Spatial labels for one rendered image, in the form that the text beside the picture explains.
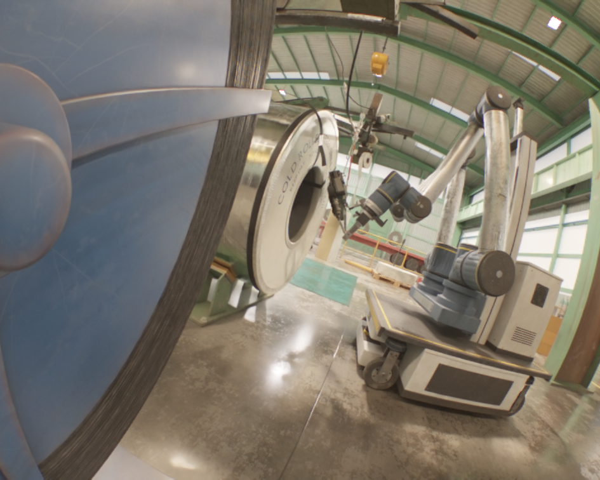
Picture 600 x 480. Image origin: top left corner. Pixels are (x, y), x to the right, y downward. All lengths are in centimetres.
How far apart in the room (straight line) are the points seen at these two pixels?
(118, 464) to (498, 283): 139
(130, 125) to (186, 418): 82
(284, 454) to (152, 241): 77
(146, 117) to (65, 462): 28
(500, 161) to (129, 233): 133
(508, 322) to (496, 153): 93
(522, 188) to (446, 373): 117
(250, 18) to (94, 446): 43
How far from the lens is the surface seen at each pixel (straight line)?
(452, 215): 220
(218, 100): 24
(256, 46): 30
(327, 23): 151
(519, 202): 180
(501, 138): 140
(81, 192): 16
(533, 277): 174
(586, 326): 379
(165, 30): 18
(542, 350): 539
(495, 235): 126
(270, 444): 90
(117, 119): 16
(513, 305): 170
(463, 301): 147
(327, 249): 636
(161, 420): 86
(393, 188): 123
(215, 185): 29
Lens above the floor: 66
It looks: 4 degrees down
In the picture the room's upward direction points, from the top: 19 degrees clockwise
